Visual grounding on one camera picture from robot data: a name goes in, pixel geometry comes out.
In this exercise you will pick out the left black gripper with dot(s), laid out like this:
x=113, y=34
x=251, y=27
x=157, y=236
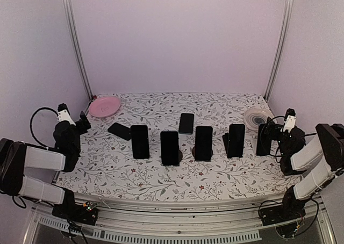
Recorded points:
x=85, y=120

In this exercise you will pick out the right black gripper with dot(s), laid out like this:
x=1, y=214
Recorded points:
x=270, y=126

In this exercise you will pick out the black phone blue case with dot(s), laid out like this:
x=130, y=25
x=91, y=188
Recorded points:
x=263, y=146

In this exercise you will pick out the black phone front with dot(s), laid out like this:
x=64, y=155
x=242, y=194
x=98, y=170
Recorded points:
x=236, y=138

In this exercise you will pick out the black folding phone stand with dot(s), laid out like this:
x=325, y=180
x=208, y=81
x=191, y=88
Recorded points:
x=225, y=142

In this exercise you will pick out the pink phone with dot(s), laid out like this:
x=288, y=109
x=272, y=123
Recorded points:
x=203, y=143

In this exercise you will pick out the black round base stand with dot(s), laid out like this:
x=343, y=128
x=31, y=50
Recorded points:
x=180, y=155

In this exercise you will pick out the black phone teal edge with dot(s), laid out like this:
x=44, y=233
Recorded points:
x=186, y=124

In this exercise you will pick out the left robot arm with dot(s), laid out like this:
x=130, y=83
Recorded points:
x=19, y=161

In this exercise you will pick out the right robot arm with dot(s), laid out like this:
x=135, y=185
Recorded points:
x=320, y=160

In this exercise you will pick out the black upright phone stand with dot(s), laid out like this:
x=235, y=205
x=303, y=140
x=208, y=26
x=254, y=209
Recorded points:
x=193, y=151

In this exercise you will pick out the pink plate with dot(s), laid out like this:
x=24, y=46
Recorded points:
x=104, y=107

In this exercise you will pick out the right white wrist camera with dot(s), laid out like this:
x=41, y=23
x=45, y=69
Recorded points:
x=289, y=120

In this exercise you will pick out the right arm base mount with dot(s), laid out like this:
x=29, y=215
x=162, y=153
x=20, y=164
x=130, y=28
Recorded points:
x=271, y=213

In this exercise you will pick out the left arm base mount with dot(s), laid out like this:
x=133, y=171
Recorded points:
x=86, y=213

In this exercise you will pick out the front aluminium rail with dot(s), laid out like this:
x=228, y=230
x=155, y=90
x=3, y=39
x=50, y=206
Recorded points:
x=237, y=221

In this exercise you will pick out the left aluminium frame post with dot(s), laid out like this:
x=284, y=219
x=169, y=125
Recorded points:
x=68, y=8

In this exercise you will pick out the aluminium frame post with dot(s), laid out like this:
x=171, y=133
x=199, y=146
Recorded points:
x=287, y=13
x=68, y=8

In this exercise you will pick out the right aluminium frame post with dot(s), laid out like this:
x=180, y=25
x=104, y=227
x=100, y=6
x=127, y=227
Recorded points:
x=287, y=13

